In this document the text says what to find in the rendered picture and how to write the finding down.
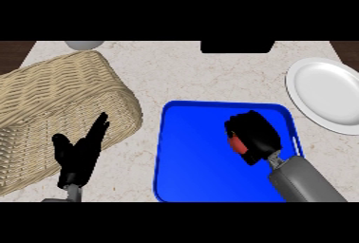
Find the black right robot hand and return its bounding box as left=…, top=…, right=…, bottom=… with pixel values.
left=222, top=110, right=283, bottom=167

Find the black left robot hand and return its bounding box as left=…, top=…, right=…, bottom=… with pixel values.
left=50, top=111, right=112, bottom=190

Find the red bell pepper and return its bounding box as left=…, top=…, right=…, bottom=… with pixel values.
left=225, top=130, right=250, bottom=155

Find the blue tray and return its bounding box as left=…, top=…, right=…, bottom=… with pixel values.
left=152, top=100, right=305, bottom=203

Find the white plate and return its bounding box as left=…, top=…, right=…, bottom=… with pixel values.
left=284, top=57, right=359, bottom=137

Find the wicker basket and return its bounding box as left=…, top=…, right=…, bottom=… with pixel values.
left=0, top=49, right=144, bottom=197

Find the black appliance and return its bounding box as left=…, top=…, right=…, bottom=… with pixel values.
left=199, top=41, right=276, bottom=54

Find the grey round object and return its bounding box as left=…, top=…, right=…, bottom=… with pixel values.
left=63, top=41, right=104, bottom=51

